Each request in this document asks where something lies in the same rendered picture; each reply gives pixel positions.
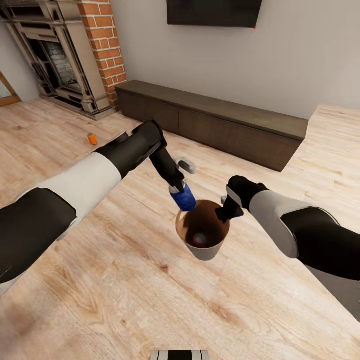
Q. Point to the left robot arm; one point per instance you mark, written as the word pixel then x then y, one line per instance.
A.
pixel 52 208

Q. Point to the can of soda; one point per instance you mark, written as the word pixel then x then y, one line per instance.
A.
pixel 200 240
pixel 93 141
pixel 185 201

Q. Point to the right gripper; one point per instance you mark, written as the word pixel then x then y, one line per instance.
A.
pixel 227 212

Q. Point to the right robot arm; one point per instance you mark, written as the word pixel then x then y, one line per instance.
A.
pixel 305 231

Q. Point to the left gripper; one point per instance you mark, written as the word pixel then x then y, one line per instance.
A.
pixel 171 174

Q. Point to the trash can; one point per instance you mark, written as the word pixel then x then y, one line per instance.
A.
pixel 203 219

